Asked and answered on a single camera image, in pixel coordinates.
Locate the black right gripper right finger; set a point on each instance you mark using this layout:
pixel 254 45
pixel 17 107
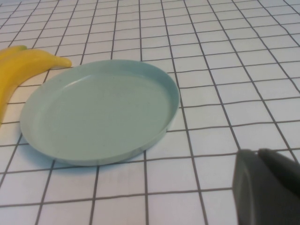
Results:
pixel 283 168

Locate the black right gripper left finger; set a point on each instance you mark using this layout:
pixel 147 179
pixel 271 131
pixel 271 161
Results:
pixel 255 199

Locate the yellow banana with green tip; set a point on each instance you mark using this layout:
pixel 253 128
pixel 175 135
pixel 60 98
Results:
pixel 11 49

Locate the pale green round plate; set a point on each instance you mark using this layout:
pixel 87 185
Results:
pixel 100 112

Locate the white grid tablecloth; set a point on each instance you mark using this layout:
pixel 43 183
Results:
pixel 211 93

